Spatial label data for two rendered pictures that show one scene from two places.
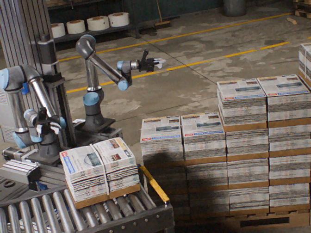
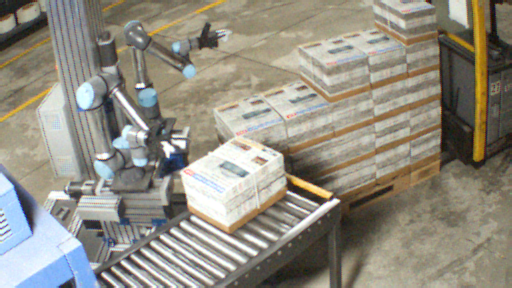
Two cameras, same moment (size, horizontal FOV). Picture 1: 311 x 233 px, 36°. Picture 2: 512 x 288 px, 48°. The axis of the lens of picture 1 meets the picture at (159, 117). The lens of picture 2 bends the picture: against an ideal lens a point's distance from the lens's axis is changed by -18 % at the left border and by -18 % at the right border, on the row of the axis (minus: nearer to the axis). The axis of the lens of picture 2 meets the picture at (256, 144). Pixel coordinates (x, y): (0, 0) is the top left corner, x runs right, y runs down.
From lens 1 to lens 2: 129 cm
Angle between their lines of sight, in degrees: 20
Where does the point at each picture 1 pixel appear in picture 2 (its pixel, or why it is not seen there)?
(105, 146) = (233, 151)
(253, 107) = (356, 69)
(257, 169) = (364, 140)
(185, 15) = not seen: outside the picture
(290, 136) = (392, 95)
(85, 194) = (236, 214)
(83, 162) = (224, 176)
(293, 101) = (391, 58)
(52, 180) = (142, 211)
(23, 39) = (86, 43)
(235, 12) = not seen: outside the picture
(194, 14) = not seen: outside the picture
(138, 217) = (311, 222)
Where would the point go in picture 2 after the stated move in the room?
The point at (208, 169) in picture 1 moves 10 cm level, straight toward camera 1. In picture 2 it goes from (316, 153) to (323, 161)
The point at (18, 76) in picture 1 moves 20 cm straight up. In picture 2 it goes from (101, 88) to (94, 52)
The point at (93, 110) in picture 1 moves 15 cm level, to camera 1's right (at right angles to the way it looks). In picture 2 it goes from (154, 111) to (178, 103)
